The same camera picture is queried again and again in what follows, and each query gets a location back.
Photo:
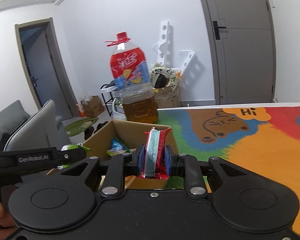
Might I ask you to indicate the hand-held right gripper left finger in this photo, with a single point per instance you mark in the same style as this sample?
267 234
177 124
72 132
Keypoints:
140 158

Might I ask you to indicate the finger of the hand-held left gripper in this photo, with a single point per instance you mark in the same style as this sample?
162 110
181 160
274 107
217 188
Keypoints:
70 156

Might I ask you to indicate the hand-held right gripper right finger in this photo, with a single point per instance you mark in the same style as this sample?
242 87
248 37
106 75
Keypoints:
168 160

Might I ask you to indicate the small bright green packet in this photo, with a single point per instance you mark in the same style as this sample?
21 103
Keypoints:
73 147

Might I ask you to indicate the red packet with teal stripe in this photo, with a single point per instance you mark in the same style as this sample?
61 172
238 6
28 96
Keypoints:
153 152

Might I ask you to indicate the small blue snack packet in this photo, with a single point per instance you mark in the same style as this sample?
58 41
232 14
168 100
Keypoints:
117 146

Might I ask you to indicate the brown cardboard box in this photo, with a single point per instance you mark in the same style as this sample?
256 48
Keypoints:
130 132

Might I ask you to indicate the person's left hand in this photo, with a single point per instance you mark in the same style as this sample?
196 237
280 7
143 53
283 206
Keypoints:
1 217

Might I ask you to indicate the green floor rug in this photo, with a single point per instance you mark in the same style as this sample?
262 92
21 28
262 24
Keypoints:
81 126

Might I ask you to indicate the grey chair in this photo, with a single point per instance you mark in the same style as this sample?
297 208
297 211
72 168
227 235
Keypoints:
37 127

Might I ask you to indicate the grey sofa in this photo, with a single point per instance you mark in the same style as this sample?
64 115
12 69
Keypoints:
5 120

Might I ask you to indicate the white plastic bag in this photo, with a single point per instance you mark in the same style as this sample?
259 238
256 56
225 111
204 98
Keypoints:
118 110

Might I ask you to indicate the brown boxes with bottles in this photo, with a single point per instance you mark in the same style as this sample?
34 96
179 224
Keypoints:
90 106

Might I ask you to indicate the black and white shelf rack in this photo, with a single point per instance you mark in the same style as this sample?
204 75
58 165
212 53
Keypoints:
107 92

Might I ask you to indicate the colourful cartoon table mat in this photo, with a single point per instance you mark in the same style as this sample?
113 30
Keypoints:
252 142

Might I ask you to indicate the large iced tea bottle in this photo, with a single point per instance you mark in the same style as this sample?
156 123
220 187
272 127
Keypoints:
130 67

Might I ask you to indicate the dark interior door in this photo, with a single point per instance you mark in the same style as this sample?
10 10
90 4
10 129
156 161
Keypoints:
40 67

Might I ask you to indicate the white perforated rack panel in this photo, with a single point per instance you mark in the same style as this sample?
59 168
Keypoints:
187 62
165 42

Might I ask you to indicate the grey door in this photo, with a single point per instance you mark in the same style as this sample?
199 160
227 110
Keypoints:
242 55

